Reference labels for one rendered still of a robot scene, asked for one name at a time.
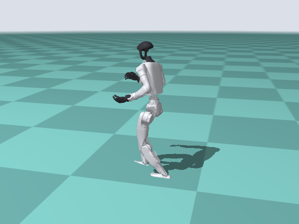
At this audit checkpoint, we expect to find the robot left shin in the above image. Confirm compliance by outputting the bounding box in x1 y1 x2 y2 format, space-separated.
140 146 167 177

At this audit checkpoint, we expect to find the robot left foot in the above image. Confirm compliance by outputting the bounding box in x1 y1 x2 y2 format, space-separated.
150 173 171 179

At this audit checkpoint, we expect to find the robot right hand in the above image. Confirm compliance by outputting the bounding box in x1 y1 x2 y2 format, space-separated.
125 72 140 82

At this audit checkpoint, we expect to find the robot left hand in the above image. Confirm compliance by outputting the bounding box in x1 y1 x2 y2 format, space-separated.
113 94 131 103

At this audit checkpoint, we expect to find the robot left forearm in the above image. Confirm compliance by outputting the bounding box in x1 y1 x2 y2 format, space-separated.
128 86 147 101

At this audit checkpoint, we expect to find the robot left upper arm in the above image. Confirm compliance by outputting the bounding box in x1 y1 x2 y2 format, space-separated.
136 64 152 94

